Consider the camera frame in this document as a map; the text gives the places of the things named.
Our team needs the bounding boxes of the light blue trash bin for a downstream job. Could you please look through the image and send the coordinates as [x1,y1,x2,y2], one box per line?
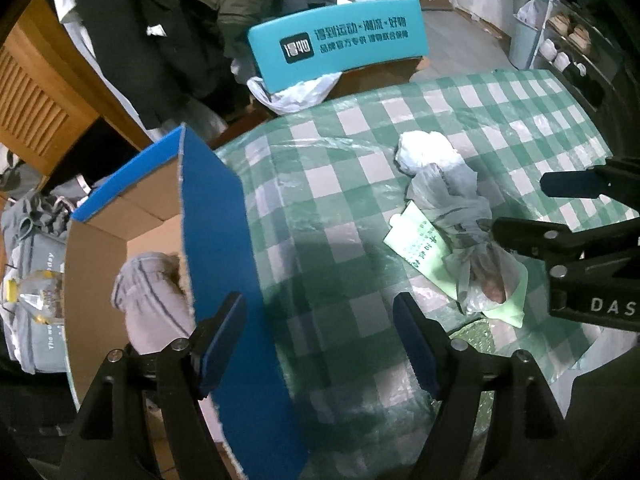
[509,17,541,71]

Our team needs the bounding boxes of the shoe rack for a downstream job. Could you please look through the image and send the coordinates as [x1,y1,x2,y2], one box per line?
[537,0,631,111]

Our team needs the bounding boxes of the wooden louvered wardrobe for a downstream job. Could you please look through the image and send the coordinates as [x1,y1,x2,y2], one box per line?
[0,0,151,191]

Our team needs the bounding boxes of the blue cardboard box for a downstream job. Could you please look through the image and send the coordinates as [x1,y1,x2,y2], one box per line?
[64,124,311,480]

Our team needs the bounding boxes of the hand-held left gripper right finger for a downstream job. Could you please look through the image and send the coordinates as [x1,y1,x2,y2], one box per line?
[392,292,571,480]

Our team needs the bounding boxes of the white bin liner bag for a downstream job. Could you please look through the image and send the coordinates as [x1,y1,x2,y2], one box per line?
[515,0,543,23]

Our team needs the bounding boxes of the olive green jacket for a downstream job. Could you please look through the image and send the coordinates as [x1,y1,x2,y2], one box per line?
[217,0,321,58]

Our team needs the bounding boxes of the black coat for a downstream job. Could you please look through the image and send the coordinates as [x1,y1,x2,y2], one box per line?
[75,0,236,131]

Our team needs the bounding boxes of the white plastic bag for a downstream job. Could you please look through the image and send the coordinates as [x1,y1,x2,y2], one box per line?
[406,164,526,317]

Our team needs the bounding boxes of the brown cardboard box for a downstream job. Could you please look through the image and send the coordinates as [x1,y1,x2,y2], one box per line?
[330,57,423,98]

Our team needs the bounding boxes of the bubble wrap sheet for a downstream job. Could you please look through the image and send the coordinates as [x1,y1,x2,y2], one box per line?
[442,317,497,361]

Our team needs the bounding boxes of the green checkered tablecloth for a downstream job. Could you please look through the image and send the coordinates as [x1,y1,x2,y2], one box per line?
[215,69,616,480]

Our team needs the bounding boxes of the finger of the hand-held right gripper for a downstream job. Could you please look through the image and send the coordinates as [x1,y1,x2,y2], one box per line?
[490,217,640,262]
[541,157,640,199]

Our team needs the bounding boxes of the brown shoes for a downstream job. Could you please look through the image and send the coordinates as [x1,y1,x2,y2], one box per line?
[547,12,593,53]

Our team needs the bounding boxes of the grey hoodie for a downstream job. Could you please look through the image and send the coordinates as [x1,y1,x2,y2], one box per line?
[0,150,96,231]

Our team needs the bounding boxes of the white crumpled cloth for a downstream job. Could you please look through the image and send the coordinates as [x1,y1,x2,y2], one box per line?
[395,130,466,176]

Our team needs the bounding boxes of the grey sock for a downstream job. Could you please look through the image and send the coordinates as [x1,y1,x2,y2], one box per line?
[111,252,196,356]

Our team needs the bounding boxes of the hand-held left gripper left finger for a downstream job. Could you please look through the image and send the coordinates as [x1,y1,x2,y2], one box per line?
[60,291,248,480]

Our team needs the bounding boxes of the teal printed box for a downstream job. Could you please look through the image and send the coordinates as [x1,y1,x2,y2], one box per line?
[248,0,430,95]

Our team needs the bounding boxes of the yellow-capped plastic bottle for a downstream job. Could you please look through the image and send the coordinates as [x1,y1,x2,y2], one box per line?
[5,270,66,321]

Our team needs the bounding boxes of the grey tote bag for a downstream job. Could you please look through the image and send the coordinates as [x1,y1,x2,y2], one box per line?
[0,195,73,376]

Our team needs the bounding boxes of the white shoes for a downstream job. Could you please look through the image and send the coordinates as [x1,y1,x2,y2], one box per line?
[539,40,586,73]

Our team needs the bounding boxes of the white shopping bag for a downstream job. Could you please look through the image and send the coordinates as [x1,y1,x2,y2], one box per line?
[247,72,343,115]

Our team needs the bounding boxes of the light green paper packet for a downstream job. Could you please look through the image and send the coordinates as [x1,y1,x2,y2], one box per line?
[384,201,528,328]

